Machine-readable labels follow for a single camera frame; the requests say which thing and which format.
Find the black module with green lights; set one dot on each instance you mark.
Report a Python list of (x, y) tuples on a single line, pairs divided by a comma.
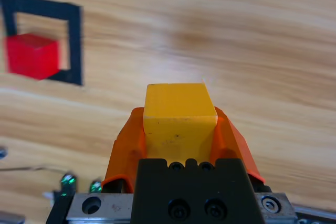
[(68, 180)]

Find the red wooden cube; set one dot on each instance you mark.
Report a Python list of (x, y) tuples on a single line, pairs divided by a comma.
[(31, 56)]

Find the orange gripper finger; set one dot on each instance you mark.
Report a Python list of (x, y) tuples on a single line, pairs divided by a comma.
[(126, 142), (228, 137)]

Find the black tape square outline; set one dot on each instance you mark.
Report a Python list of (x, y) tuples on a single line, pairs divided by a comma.
[(74, 37)]

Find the yellow wooden cube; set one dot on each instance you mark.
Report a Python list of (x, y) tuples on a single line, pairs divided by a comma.
[(178, 113)]

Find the silver metal rail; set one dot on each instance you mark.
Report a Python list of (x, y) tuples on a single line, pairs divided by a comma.
[(317, 212)]

